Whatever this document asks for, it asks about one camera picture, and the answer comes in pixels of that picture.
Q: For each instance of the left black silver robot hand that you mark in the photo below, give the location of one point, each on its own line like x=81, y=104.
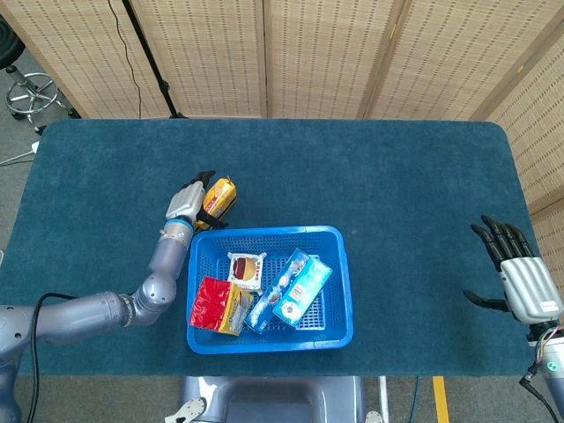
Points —
x=185, y=202

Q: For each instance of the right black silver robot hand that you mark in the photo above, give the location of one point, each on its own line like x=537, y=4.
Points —
x=529, y=286

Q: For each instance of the small yellow biscuit pack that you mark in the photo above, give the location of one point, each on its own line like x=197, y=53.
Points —
x=220, y=196

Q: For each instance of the small white pastry packet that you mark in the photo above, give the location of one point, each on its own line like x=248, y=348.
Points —
x=246, y=269

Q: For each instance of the yellow red Lipo bag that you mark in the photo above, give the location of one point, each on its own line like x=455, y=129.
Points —
x=216, y=306

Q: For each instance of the blue cookie tube pack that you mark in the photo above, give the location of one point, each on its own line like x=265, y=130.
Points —
x=271, y=299

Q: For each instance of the blue chocolate chip cookie box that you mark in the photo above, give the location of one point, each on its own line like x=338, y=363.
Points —
x=304, y=288

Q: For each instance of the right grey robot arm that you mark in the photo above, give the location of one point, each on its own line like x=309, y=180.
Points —
x=553, y=365

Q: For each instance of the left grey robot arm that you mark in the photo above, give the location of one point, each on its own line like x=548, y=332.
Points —
x=88, y=313

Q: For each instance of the blue perforated plastic basket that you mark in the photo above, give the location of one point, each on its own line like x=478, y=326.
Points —
x=335, y=308

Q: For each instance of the teal table cloth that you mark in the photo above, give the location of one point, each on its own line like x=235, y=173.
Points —
x=418, y=264

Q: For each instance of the yellow floor tape strip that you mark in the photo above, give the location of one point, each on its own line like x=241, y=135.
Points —
x=440, y=398

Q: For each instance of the black tripod pole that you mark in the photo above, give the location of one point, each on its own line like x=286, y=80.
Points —
x=152, y=61

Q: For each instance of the bamboo folding screen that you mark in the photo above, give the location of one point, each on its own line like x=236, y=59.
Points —
x=211, y=57

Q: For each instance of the white table leg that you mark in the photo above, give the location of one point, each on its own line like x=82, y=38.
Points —
x=384, y=396

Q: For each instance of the black stool with chrome base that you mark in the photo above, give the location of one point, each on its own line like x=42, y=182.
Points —
x=33, y=94

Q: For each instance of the grey robot torso base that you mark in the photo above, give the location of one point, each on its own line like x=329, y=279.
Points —
x=273, y=398

